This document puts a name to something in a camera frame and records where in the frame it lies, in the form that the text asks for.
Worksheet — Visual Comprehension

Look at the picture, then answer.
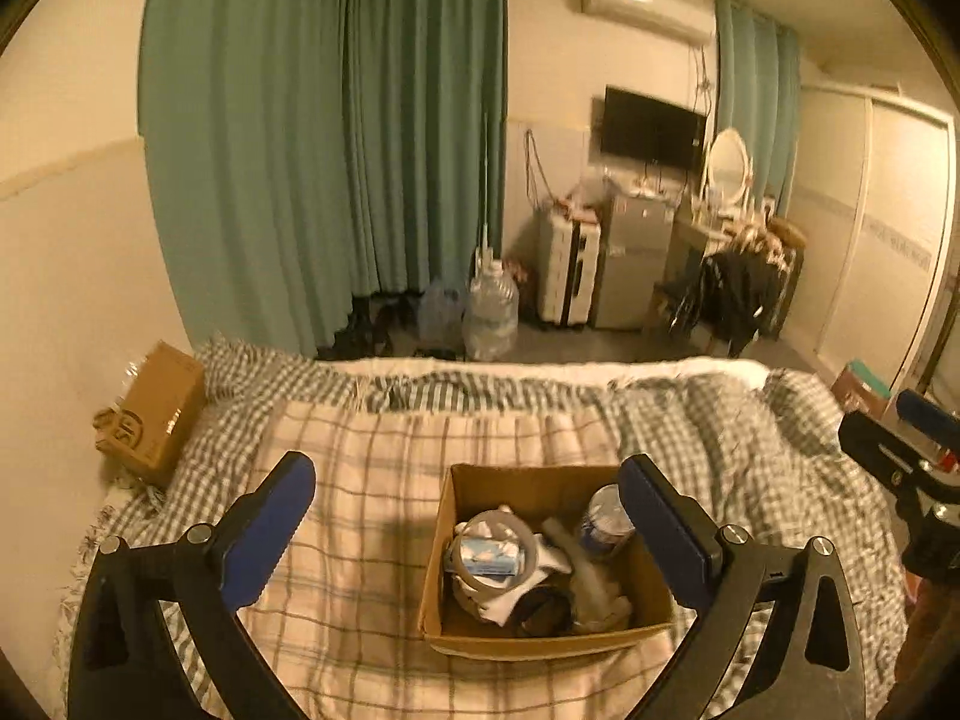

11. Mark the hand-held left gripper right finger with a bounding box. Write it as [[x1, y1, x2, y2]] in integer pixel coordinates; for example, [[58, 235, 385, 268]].
[[618, 453, 867, 720]]

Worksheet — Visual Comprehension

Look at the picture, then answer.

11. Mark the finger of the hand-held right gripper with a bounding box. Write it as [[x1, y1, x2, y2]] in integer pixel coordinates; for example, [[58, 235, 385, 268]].
[[898, 389, 960, 437], [838, 409, 942, 482]]

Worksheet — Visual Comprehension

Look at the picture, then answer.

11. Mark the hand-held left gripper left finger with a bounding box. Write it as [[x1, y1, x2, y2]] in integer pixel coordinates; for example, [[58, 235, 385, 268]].
[[67, 451, 316, 720]]

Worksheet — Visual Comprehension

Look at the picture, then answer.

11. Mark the small can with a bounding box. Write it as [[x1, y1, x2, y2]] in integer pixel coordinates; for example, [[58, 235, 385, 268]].
[[580, 483, 638, 560]]

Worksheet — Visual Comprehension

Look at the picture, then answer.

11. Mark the white cloth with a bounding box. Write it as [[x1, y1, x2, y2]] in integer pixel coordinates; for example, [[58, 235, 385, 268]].
[[538, 516, 637, 632]]

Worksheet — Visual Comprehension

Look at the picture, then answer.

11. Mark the white round band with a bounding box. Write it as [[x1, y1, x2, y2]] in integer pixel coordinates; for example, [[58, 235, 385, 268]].
[[448, 508, 575, 625]]

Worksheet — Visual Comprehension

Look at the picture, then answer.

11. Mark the blue white packet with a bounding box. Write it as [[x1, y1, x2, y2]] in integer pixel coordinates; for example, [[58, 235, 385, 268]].
[[442, 536, 527, 580]]

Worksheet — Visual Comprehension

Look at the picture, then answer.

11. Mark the person's right forearm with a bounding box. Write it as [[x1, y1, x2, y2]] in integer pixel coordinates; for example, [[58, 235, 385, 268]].
[[889, 576, 960, 720]]

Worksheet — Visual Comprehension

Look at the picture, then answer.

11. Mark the beige plaid blanket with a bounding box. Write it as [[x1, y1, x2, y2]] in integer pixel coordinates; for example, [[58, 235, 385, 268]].
[[160, 397, 677, 720]]

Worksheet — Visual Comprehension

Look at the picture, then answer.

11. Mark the green checkered duvet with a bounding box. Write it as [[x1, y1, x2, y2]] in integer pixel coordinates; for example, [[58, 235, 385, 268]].
[[55, 336, 910, 720]]

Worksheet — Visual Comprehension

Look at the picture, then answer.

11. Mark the closed brown cardboard box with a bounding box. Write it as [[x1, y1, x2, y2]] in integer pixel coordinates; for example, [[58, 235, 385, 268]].
[[94, 340, 208, 490]]

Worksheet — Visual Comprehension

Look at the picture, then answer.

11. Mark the black jacket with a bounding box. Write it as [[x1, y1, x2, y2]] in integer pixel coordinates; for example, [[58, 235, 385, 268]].
[[700, 250, 785, 358]]

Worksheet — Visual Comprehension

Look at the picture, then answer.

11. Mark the small silver fridge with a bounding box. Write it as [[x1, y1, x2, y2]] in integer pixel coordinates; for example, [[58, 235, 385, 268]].
[[591, 190, 677, 332]]

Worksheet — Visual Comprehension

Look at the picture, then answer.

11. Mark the small clear plastic bottle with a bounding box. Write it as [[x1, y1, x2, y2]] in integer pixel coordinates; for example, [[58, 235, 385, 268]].
[[417, 280, 467, 350]]

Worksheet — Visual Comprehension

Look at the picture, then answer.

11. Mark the white dressing table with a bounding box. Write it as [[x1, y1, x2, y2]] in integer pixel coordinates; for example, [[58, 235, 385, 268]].
[[664, 210, 751, 293]]

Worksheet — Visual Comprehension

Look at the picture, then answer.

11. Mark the white suitcase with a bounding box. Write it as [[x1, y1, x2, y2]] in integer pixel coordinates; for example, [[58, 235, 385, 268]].
[[535, 208, 602, 329]]

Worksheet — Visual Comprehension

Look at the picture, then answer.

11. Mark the large clear water bottle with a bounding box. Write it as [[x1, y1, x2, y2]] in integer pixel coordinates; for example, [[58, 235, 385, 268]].
[[463, 253, 521, 362]]

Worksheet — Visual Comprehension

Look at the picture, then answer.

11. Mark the oval white vanity mirror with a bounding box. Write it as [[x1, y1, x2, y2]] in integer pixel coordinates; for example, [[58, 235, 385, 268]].
[[703, 127, 752, 209]]

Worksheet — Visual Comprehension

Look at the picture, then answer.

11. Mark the narrow green curtain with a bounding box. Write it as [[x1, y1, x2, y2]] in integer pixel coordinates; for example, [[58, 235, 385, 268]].
[[713, 0, 803, 220]]

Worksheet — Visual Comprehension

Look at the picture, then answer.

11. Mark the wide green curtain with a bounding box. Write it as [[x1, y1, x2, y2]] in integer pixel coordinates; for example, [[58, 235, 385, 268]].
[[138, 0, 509, 358]]

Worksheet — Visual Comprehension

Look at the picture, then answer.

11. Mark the white pole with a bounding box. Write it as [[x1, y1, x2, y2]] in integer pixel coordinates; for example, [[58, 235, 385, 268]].
[[478, 111, 494, 260]]

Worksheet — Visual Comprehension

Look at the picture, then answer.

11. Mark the white air conditioner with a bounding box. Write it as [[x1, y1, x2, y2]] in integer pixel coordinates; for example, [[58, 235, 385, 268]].
[[579, 0, 716, 44]]

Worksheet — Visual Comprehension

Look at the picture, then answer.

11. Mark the black wall television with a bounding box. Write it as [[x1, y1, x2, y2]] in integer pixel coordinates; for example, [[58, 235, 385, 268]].
[[599, 85, 708, 170]]

